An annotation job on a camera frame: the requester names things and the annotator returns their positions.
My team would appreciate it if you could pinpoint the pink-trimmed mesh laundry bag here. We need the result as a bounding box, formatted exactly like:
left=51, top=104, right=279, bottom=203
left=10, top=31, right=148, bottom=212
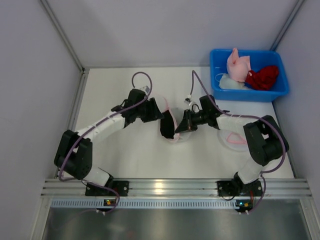
left=154, top=93, right=192, bottom=144

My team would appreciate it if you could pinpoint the black bra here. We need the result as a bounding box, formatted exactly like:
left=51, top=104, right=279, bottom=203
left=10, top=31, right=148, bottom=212
left=160, top=110, right=176, bottom=140

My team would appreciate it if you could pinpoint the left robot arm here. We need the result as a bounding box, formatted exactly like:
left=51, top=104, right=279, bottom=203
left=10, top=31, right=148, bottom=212
left=54, top=88, right=164, bottom=187

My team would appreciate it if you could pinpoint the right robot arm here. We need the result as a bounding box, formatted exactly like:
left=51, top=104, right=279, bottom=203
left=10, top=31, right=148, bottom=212
left=175, top=95, right=290, bottom=185

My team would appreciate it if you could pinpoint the white bra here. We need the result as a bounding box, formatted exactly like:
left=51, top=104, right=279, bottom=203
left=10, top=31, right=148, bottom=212
left=215, top=73, right=249, bottom=90

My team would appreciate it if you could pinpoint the pink bra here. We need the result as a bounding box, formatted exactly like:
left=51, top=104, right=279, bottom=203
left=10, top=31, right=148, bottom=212
left=226, top=47, right=251, bottom=83

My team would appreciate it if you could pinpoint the red bra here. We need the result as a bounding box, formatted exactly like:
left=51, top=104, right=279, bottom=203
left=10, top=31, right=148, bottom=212
left=245, top=65, right=279, bottom=91

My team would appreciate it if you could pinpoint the blue plastic bin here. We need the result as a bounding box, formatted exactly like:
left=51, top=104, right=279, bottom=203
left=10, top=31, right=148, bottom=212
left=209, top=49, right=290, bottom=102

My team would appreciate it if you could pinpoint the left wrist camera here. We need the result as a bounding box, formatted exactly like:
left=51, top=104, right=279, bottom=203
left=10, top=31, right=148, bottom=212
left=140, top=85, right=151, bottom=95

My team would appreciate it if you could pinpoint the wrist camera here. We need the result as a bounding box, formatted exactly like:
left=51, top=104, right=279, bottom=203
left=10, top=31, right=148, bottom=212
left=140, top=85, right=151, bottom=95
left=184, top=95, right=195, bottom=108

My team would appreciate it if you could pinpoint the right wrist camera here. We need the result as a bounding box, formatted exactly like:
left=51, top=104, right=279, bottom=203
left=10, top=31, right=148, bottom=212
left=184, top=95, right=195, bottom=108

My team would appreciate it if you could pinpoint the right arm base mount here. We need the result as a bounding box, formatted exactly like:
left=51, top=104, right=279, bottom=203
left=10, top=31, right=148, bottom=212
left=217, top=180, right=263, bottom=199

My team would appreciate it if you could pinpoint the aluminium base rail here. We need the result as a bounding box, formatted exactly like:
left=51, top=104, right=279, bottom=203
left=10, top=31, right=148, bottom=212
left=40, top=178, right=312, bottom=199

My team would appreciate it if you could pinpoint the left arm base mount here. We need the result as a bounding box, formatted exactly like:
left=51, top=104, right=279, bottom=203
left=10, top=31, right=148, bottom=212
left=85, top=180, right=130, bottom=197

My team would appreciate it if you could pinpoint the slotted cable duct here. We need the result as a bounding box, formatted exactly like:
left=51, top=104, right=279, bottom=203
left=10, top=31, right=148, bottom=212
left=50, top=198, right=251, bottom=210

